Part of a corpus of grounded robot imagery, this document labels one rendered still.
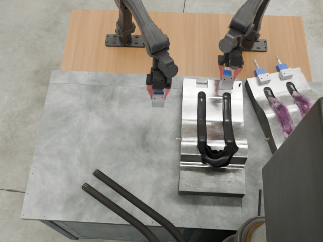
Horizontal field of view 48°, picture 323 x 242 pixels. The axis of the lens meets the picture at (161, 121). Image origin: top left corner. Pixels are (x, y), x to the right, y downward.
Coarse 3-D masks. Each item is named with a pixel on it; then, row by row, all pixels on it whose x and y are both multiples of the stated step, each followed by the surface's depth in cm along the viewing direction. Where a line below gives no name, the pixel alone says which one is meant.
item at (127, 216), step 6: (84, 186) 147; (90, 186) 147; (90, 192) 146; (96, 192) 145; (96, 198) 145; (102, 198) 143; (108, 198) 144; (108, 204) 142; (114, 204) 142; (114, 210) 140; (120, 210) 140; (120, 216) 140; (126, 216) 138; (132, 216) 139; (132, 222) 137
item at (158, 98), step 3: (156, 93) 153; (159, 93) 153; (162, 93) 153; (153, 96) 151; (156, 96) 151; (159, 96) 151; (162, 96) 151; (153, 99) 150; (156, 99) 150; (159, 99) 150; (162, 99) 150; (153, 102) 150; (156, 102) 150; (159, 102) 150; (162, 102) 150; (153, 105) 153; (156, 105) 153; (159, 105) 153; (162, 105) 152
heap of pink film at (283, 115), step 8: (296, 96) 159; (304, 96) 157; (272, 104) 156; (280, 104) 155; (296, 104) 156; (304, 104) 154; (312, 104) 154; (280, 112) 151; (288, 112) 152; (304, 112) 152; (280, 120) 151; (288, 120) 152; (280, 128) 152; (288, 128) 150
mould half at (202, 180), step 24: (192, 96) 158; (216, 96) 158; (240, 96) 158; (192, 120) 154; (216, 120) 154; (240, 120) 154; (192, 144) 144; (216, 144) 144; (240, 144) 144; (192, 168) 147; (216, 168) 147; (240, 168) 147; (192, 192) 145; (216, 192) 143; (240, 192) 143
